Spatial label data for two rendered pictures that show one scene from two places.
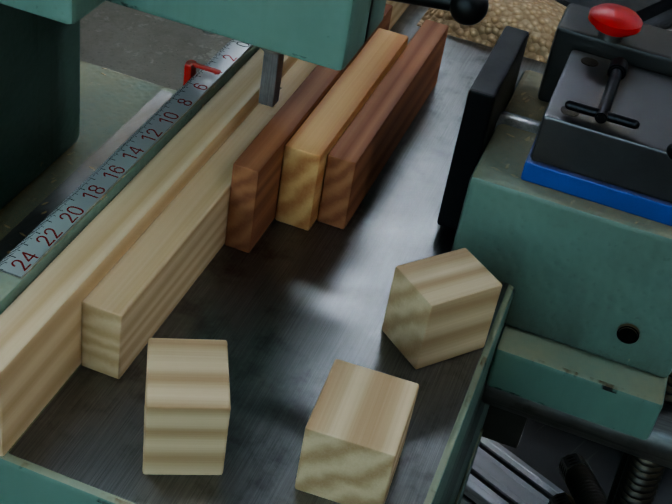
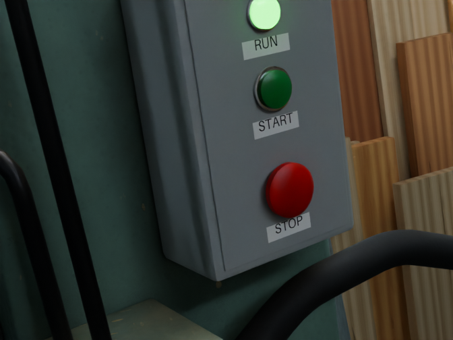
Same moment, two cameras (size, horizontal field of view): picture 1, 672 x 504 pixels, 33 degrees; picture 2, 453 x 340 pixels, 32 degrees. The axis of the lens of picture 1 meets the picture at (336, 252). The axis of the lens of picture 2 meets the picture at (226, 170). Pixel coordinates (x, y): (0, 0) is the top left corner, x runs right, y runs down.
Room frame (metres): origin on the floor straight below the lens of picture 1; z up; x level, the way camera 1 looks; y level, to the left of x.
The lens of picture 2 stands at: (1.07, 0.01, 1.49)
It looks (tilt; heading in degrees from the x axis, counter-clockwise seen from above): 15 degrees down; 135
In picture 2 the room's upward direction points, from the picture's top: 8 degrees counter-clockwise
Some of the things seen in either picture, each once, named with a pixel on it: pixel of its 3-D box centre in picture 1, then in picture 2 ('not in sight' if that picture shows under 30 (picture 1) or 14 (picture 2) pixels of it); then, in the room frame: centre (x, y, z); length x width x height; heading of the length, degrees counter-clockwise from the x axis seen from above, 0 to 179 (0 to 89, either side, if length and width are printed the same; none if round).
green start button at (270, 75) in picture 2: not in sight; (275, 89); (0.81, 0.32, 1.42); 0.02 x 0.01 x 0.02; 76
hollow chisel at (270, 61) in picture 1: (273, 63); not in sight; (0.56, 0.05, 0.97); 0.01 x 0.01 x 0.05; 76
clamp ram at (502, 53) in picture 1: (532, 142); not in sight; (0.57, -0.10, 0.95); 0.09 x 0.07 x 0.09; 166
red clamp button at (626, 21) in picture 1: (615, 19); not in sight; (0.60, -0.13, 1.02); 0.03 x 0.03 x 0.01
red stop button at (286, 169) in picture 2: not in sight; (290, 189); (0.81, 0.32, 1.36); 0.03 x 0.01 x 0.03; 76
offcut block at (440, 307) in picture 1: (440, 307); not in sight; (0.44, -0.06, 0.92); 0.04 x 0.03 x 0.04; 127
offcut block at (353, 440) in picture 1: (357, 435); not in sight; (0.34, -0.02, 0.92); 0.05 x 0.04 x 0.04; 170
